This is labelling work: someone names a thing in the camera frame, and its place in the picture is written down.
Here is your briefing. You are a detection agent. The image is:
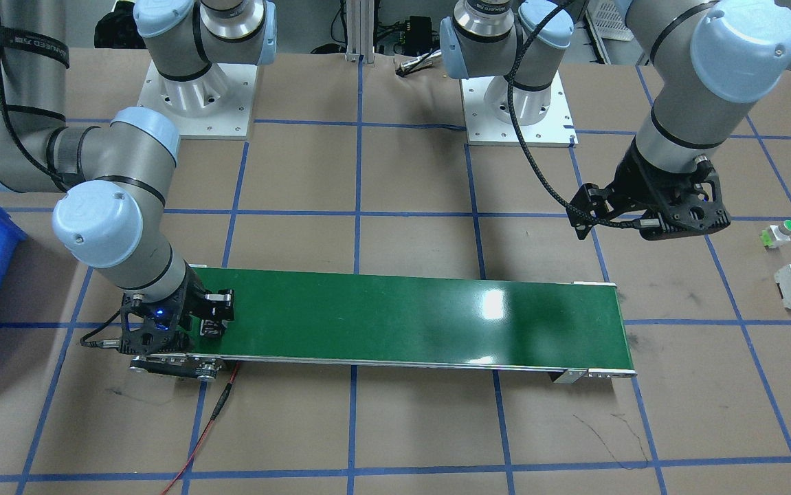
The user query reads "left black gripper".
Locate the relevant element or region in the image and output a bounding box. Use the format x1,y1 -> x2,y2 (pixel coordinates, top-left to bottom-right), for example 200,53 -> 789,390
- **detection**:
567,143 -> 731,241

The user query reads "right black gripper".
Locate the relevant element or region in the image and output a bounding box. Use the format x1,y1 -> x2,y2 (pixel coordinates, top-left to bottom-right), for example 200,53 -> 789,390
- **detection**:
119,267 -> 234,356

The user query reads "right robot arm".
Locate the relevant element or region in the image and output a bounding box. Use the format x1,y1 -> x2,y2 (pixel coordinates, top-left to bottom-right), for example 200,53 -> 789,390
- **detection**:
0,1 -> 234,356

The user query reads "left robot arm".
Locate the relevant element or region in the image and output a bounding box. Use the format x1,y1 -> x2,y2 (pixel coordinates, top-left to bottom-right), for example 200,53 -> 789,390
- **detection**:
439,1 -> 791,241

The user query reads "green push button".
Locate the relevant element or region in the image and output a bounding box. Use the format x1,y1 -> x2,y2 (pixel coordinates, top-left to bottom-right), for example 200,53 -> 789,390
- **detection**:
759,219 -> 791,250

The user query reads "green conveyor belt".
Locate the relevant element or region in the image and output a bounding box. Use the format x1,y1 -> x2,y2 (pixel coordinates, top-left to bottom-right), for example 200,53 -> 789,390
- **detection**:
131,267 -> 635,383

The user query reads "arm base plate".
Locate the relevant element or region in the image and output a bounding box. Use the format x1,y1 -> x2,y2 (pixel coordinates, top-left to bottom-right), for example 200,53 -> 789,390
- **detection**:
460,72 -> 578,147
137,62 -> 258,141

